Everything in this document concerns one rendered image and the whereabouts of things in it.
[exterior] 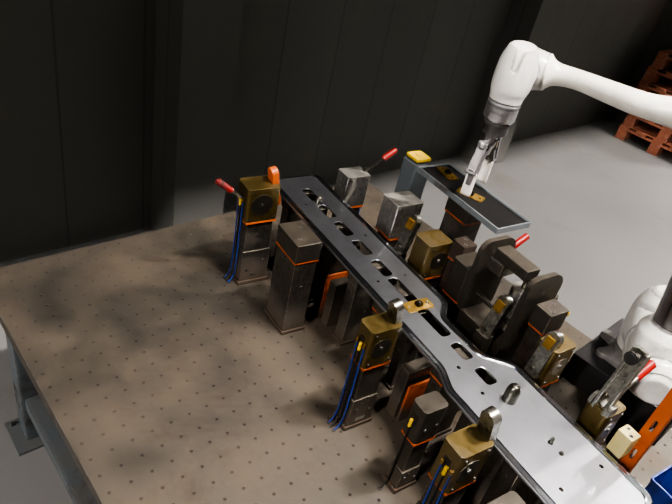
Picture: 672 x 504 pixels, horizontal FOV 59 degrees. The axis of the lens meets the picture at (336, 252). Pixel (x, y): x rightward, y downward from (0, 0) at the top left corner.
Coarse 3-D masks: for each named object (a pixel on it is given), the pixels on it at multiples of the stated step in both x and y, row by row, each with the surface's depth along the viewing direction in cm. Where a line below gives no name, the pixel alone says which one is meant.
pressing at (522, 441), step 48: (288, 192) 192; (336, 240) 175; (384, 240) 179; (384, 288) 160; (432, 288) 163; (432, 336) 147; (480, 384) 137; (528, 384) 140; (528, 432) 128; (576, 432) 130; (528, 480) 118; (576, 480) 119; (624, 480) 122
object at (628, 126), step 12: (660, 60) 577; (648, 72) 587; (660, 72) 579; (648, 84) 588; (660, 84) 593; (624, 120) 614; (636, 120) 608; (648, 120) 597; (624, 132) 617; (636, 132) 608; (648, 132) 609; (660, 132) 592; (660, 144) 593
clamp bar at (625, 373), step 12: (636, 348) 123; (624, 360) 123; (636, 360) 121; (648, 360) 123; (624, 372) 126; (636, 372) 123; (612, 384) 128; (624, 384) 125; (600, 396) 130; (612, 396) 128
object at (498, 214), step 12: (432, 168) 190; (444, 180) 184; (456, 180) 186; (456, 192) 179; (480, 192) 182; (468, 204) 174; (480, 204) 176; (492, 204) 177; (492, 216) 171; (504, 216) 172; (516, 216) 174
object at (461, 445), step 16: (464, 432) 118; (448, 448) 116; (464, 448) 115; (480, 448) 116; (448, 464) 116; (464, 464) 114; (480, 464) 119; (432, 480) 121; (448, 480) 117; (464, 480) 120; (432, 496) 122; (448, 496) 122
